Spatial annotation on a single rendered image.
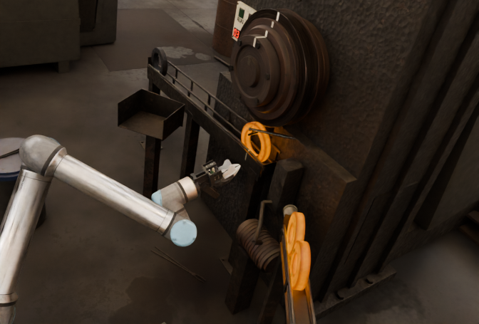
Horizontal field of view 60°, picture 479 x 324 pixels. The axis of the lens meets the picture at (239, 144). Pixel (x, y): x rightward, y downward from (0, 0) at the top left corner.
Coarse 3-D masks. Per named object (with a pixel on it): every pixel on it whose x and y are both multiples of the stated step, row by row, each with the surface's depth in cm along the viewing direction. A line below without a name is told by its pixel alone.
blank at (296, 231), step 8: (296, 216) 148; (288, 224) 159; (296, 224) 146; (304, 224) 146; (288, 232) 156; (296, 232) 144; (304, 232) 145; (288, 240) 154; (296, 240) 144; (288, 248) 152
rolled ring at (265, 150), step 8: (248, 128) 189; (256, 128) 184; (264, 128) 183; (248, 136) 194; (264, 136) 181; (248, 144) 195; (264, 144) 181; (248, 152) 193; (264, 152) 182; (256, 160) 189; (264, 160) 187
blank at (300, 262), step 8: (296, 248) 140; (304, 248) 134; (296, 256) 140; (304, 256) 131; (296, 264) 141; (304, 264) 130; (296, 272) 134; (304, 272) 130; (296, 280) 132; (304, 280) 130; (296, 288) 133
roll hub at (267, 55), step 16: (240, 48) 166; (256, 48) 158; (272, 48) 154; (240, 64) 166; (256, 64) 159; (272, 64) 152; (240, 80) 171; (256, 80) 160; (272, 80) 154; (256, 96) 164; (272, 96) 159
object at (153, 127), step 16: (128, 96) 211; (144, 96) 222; (160, 96) 218; (128, 112) 216; (144, 112) 226; (160, 112) 222; (176, 112) 208; (128, 128) 210; (144, 128) 211; (160, 128) 213; (176, 128) 215; (160, 144) 223; (144, 176) 231; (144, 192) 238
